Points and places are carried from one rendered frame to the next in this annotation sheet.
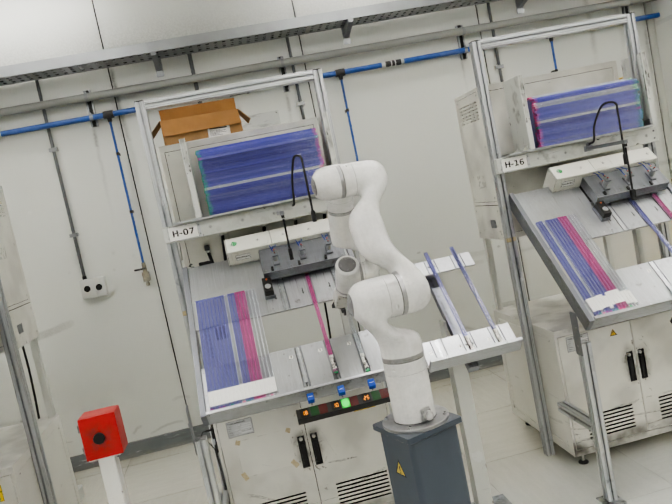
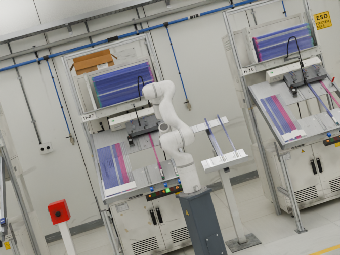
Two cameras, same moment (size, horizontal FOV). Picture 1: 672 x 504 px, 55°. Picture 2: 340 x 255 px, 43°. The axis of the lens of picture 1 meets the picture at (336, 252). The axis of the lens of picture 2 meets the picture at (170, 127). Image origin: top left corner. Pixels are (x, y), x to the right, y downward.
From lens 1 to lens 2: 100 cm
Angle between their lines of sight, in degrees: 3
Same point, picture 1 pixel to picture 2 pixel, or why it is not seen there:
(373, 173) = (168, 86)
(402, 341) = (183, 158)
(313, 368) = (153, 176)
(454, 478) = (210, 215)
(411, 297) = (185, 138)
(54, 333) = (27, 173)
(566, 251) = (273, 112)
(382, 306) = (173, 143)
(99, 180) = (44, 92)
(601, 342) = (297, 156)
